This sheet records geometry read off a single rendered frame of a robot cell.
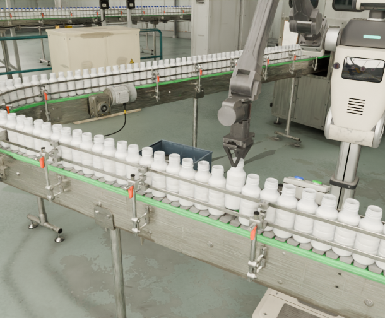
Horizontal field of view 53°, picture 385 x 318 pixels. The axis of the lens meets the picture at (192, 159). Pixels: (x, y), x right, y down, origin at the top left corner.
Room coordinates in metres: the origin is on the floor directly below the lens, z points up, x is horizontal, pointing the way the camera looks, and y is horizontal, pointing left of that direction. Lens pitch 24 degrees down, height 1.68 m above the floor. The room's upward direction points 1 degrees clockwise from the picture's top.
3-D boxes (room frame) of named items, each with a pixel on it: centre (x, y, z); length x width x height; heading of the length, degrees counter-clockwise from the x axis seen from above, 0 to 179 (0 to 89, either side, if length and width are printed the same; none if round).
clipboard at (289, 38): (5.00, -1.18, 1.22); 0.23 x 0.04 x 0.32; 41
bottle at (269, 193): (1.04, -0.24, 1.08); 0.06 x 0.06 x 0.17
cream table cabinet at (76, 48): (5.53, 1.38, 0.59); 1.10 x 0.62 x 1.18; 131
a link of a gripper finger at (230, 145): (1.10, -0.14, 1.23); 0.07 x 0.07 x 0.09; 59
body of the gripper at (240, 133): (1.11, -0.14, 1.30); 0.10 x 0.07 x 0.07; 149
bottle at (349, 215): (0.92, -0.44, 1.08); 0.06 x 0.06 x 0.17
